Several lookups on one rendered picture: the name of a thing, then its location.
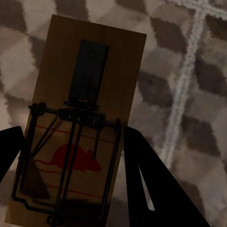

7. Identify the mousetrap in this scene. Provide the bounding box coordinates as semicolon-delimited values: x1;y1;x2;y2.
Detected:
4;14;147;227

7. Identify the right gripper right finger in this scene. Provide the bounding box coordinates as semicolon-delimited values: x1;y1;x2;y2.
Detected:
124;126;210;227

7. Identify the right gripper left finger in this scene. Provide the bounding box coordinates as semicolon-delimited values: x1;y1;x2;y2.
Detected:
0;126;24;182

